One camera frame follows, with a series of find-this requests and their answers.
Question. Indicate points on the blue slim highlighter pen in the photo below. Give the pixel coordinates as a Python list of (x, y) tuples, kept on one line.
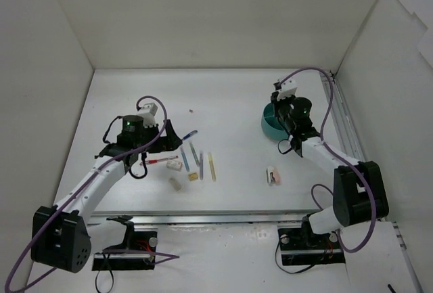
[(184, 157)]

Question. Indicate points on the aluminium rail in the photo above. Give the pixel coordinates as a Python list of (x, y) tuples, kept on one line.
[(339, 128), (205, 217)]

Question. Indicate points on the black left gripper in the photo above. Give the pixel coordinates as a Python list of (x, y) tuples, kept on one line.
[(164, 136)]

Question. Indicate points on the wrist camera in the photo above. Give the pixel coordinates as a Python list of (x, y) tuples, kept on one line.
[(148, 112), (283, 89)]

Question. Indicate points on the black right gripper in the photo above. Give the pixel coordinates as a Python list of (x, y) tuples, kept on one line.
[(279, 107)]

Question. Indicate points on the yellow slim highlighter pen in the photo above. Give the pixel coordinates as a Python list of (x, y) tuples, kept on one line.
[(212, 168)]

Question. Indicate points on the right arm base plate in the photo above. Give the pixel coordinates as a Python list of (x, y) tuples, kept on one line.
[(298, 249)]

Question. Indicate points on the yellow eraser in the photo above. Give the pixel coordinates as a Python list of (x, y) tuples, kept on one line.
[(193, 176)]

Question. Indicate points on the purple slim highlighter pen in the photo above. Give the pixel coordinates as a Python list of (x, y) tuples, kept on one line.
[(201, 165)]

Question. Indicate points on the teal round desk organizer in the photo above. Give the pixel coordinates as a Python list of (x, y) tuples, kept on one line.
[(270, 125)]

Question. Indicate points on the blue gel pen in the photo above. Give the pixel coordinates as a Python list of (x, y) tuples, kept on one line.
[(189, 135)]

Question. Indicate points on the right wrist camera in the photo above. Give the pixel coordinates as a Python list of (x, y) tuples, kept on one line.
[(283, 89)]

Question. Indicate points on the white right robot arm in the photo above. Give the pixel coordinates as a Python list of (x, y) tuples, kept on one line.
[(358, 193)]

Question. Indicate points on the small white pink stapler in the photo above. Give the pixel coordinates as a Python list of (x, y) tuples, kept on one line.
[(273, 177)]

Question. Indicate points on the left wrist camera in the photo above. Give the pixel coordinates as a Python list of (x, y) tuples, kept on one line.
[(148, 112)]

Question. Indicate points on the dirty white eraser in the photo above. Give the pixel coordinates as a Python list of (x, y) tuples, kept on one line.
[(177, 186)]

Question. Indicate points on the aluminium right rail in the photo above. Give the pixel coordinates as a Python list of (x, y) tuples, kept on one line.
[(339, 128)]

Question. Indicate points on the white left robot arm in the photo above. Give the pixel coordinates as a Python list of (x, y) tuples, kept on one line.
[(61, 237)]

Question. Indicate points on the aluminium front rail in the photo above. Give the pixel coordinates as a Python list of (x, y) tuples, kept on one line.
[(205, 217)]

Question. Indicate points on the red gel pen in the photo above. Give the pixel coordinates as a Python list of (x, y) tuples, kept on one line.
[(155, 161)]

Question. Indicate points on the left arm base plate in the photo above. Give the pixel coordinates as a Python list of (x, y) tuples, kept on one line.
[(131, 257)]

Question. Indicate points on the green slim highlighter pen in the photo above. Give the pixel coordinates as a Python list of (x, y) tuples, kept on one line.
[(194, 153)]

